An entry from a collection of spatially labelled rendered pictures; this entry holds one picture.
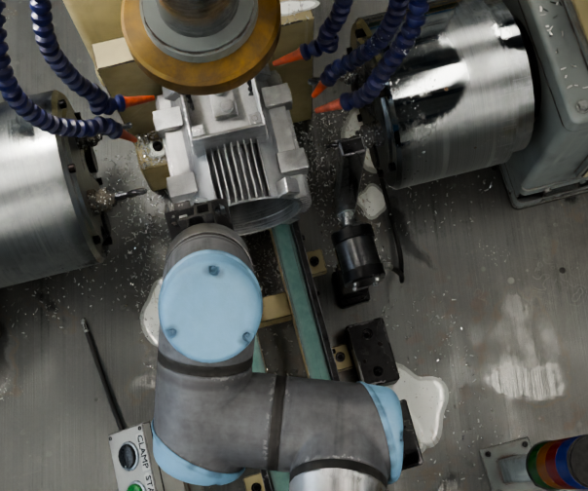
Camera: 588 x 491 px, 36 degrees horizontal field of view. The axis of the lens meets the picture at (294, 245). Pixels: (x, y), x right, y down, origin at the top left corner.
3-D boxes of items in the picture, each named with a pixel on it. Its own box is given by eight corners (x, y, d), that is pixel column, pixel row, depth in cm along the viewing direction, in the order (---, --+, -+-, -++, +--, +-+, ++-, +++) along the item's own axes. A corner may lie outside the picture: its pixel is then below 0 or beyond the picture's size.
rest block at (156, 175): (144, 160, 153) (130, 132, 142) (184, 150, 154) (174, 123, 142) (151, 192, 152) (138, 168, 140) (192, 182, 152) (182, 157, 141)
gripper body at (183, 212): (226, 188, 105) (231, 208, 94) (243, 256, 108) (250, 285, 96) (163, 203, 105) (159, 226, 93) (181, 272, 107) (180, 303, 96)
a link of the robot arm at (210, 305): (153, 369, 79) (160, 259, 77) (158, 322, 91) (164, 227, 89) (260, 373, 80) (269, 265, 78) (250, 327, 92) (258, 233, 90)
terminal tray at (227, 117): (177, 83, 127) (170, 59, 120) (251, 66, 128) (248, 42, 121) (195, 161, 124) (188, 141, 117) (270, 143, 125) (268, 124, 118)
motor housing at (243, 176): (165, 131, 142) (144, 77, 123) (282, 104, 143) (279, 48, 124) (190, 250, 137) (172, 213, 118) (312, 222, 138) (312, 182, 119)
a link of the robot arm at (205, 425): (264, 500, 83) (275, 374, 81) (139, 487, 84) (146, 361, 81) (270, 453, 93) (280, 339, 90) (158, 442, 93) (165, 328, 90)
